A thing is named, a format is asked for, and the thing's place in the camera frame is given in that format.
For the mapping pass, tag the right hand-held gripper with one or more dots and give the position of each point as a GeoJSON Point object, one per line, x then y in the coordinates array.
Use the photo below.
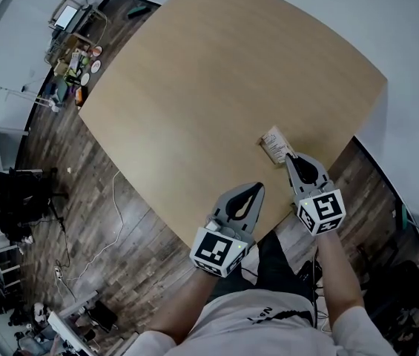
{"type": "Point", "coordinates": [322, 210]}

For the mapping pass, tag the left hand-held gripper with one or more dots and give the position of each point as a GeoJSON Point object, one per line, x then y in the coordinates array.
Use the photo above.
{"type": "Point", "coordinates": [214, 248]}

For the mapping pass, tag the person's left forearm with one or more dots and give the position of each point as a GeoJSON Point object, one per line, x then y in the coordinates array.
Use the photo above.
{"type": "Point", "coordinates": [187, 302]}

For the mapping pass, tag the person's right forearm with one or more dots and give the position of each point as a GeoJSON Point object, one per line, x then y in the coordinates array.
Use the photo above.
{"type": "Point", "coordinates": [340, 273]}

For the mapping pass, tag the person's black trousers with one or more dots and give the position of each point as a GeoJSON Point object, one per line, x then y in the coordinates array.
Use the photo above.
{"type": "Point", "coordinates": [272, 265]}

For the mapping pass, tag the black device box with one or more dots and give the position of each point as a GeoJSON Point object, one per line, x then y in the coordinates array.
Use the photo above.
{"type": "Point", "coordinates": [308, 273]}

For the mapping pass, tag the wooden table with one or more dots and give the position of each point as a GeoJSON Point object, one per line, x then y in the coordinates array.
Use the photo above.
{"type": "Point", "coordinates": [213, 87]}

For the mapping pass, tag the person's white t-shirt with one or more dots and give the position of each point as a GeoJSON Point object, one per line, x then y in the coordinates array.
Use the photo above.
{"type": "Point", "coordinates": [261, 328]}

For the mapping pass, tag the white power strip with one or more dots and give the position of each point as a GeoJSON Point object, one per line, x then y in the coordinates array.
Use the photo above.
{"type": "Point", "coordinates": [58, 273]}

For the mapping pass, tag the orange box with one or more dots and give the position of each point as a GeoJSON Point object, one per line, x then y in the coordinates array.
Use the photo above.
{"type": "Point", "coordinates": [80, 95]}

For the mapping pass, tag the plain round white plate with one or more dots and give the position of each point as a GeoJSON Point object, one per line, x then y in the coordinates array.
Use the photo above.
{"type": "Point", "coordinates": [85, 79]}

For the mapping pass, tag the round plate with red print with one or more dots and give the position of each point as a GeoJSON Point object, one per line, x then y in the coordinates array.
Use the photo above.
{"type": "Point", "coordinates": [97, 50]}
{"type": "Point", "coordinates": [95, 65]}

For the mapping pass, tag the white desk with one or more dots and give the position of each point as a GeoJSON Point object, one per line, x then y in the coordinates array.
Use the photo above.
{"type": "Point", "coordinates": [66, 328]}

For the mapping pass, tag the teal box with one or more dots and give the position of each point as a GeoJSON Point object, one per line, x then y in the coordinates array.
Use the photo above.
{"type": "Point", "coordinates": [59, 88]}

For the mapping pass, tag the white cabinet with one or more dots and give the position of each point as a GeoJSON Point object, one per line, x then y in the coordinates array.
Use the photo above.
{"type": "Point", "coordinates": [9, 147]}

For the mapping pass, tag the white metal stand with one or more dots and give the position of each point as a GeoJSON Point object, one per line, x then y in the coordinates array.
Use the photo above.
{"type": "Point", "coordinates": [23, 92]}

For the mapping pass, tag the open laptop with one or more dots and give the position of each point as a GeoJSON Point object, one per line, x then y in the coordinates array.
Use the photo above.
{"type": "Point", "coordinates": [66, 15]}

